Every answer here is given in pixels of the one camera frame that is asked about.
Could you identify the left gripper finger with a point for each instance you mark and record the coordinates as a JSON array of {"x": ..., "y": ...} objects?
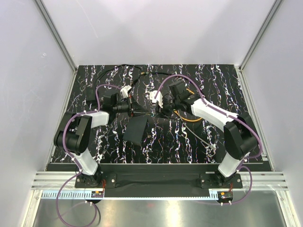
[
  {"x": 134, "y": 104},
  {"x": 138, "y": 112}
]

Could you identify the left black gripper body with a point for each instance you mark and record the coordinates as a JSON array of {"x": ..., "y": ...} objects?
[{"x": 121, "y": 107}]

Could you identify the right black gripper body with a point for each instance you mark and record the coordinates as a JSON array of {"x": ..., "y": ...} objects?
[{"x": 169, "y": 106}]

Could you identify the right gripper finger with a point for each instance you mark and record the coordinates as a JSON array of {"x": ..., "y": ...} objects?
[
  {"x": 162, "y": 115},
  {"x": 155, "y": 112}
]

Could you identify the black cable gold connector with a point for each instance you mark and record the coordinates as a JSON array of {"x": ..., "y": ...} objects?
[{"x": 175, "y": 112}]

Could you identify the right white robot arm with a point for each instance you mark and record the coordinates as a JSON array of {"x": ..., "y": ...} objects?
[{"x": 240, "y": 136}]

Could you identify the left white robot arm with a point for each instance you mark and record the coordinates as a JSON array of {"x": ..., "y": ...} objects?
[{"x": 73, "y": 133}]

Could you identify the black marble pattern mat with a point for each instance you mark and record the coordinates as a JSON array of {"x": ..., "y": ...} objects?
[{"x": 166, "y": 141}]

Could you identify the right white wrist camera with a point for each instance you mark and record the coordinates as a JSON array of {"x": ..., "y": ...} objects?
[{"x": 156, "y": 98}]

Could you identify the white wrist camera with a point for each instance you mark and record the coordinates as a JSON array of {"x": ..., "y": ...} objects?
[
  {"x": 125, "y": 91},
  {"x": 156, "y": 98}
]

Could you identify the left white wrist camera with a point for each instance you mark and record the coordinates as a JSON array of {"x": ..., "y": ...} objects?
[{"x": 125, "y": 91}]

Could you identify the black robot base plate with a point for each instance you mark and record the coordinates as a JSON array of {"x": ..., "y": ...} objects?
[{"x": 192, "y": 179}]

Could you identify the white slotted cable duct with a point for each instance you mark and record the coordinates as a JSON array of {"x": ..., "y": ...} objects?
[{"x": 108, "y": 195}]

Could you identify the aluminium front rail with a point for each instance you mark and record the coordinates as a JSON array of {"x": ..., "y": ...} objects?
[{"x": 260, "y": 181}]

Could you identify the left aluminium frame post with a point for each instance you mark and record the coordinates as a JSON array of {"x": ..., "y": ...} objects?
[{"x": 53, "y": 30}]

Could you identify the aluminium frame post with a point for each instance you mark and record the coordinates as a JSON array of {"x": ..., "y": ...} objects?
[
  {"x": 53, "y": 30},
  {"x": 265, "y": 25}
]

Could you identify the right aluminium frame post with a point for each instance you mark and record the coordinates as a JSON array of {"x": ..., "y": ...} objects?
[{"x": 265, "y": 25}]

